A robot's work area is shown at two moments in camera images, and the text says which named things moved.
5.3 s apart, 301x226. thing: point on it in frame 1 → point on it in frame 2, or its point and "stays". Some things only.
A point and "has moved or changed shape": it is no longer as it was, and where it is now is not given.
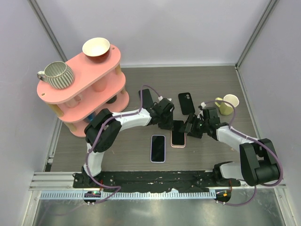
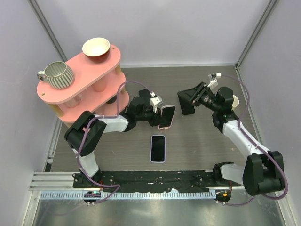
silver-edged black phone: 178,137 has moved or changed shape
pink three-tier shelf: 97,86 stays
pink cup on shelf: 99,85 stays
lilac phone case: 158,149 stays
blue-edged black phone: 158,149 stays
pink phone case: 177,145 has moved or changed shape
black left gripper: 169,126 → 156,119
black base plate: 185,181 stays
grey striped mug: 58,75 stays
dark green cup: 112,100 stays
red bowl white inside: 96,50 stays
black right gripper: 193,119 → 195,94
